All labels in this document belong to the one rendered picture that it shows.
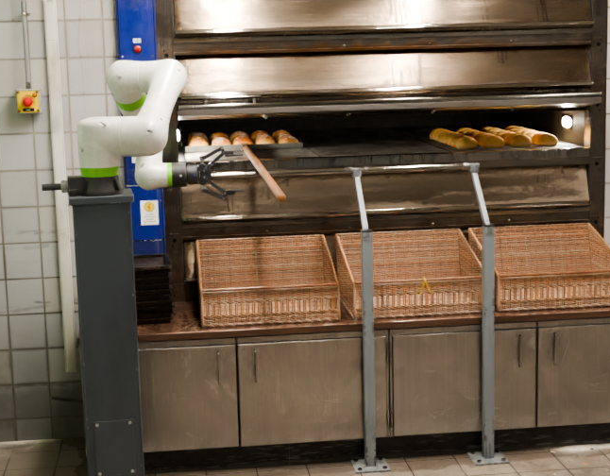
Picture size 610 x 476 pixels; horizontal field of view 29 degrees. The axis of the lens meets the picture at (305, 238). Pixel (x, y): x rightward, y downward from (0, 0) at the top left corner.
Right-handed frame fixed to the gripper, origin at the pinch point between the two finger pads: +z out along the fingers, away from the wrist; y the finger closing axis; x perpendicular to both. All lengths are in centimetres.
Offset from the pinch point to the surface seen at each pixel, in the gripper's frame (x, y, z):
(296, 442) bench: 2, 108, 19
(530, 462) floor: 12, 118, 111
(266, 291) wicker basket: -2.8, 47.2, 8.9
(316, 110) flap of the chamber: -37, -21, 34
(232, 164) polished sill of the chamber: -52, 2, 0
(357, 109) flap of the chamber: -37, -21, 51
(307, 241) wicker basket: -48, 35, 31
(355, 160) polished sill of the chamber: -52, 2, 53
